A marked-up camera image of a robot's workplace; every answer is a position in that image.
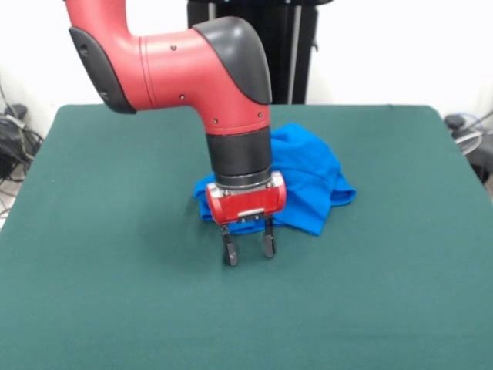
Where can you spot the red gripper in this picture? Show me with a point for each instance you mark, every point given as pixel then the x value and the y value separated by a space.
pixel 246 204

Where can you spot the blue shirt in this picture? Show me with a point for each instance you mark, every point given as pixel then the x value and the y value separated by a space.
pixel 308 173

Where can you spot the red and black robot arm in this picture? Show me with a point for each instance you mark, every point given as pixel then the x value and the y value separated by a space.
pixel 185 73

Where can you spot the dark green table cloth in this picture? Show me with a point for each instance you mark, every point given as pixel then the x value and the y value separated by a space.
pixel 115 289

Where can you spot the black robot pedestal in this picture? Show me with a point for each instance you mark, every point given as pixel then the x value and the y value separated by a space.
pixel 292 50

